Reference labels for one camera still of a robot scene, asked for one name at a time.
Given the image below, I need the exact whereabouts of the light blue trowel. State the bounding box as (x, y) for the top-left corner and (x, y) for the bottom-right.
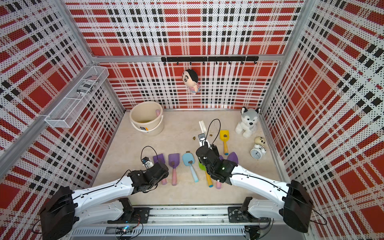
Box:
(182, 153), (199, 183)

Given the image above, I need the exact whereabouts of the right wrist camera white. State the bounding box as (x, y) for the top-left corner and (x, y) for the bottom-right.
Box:
(198, 133), (207, 147)

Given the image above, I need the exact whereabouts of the cream plastic bucket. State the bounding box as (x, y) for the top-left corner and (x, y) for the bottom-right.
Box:
(130, 101), (164, 136)

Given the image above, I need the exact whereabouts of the purple pointed trowel rightmost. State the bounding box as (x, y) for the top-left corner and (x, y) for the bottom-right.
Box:
(227, 152), (239, 165)

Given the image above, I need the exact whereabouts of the skull alarm clock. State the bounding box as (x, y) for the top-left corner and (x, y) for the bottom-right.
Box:
(250, 137), (267, 160)

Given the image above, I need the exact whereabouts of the clear wall shelf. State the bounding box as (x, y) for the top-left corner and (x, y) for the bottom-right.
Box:
(45, 66), (109, 129)

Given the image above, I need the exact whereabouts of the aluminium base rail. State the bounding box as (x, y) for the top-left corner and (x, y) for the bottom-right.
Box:
(71, 205), (312, 240)

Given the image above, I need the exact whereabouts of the green white scrub brush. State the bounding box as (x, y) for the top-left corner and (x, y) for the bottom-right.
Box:
(199, 121), (207, 135)

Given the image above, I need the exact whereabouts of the cartoon boy plush doll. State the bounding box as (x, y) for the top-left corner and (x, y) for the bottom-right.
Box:
(182, 69), (200, 94)

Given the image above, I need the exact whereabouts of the green pointed trowel yellow handle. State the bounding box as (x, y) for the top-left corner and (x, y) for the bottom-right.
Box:
(199, 163), (214, 188)

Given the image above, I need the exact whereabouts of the purple pointed trowel pink handle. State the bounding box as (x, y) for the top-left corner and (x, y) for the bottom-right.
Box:
(216, 155), (224, 190)

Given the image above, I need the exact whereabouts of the husky plush toy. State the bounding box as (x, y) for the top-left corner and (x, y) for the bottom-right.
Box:
(235, 107), (261, 138)

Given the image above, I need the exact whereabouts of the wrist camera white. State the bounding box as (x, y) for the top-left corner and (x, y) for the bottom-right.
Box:
(141, 157), (154, 169)
(198, 133), (207, 147)

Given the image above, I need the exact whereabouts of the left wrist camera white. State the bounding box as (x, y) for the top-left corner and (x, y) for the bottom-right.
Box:
(141, 157), (154, 169)

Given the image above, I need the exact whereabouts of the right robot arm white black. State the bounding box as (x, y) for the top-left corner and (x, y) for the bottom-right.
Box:
(196, 145), (314, 233)

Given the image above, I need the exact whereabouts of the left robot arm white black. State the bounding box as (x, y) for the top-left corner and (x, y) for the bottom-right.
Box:
(39, 163), (169, 240)

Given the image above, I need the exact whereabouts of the black hook rail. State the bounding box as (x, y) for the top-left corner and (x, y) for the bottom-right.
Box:
(161, 56), (260, 64)

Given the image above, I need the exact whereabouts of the can on shelf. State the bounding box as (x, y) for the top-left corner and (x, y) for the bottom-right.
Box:
(77, 75), (98, 96)

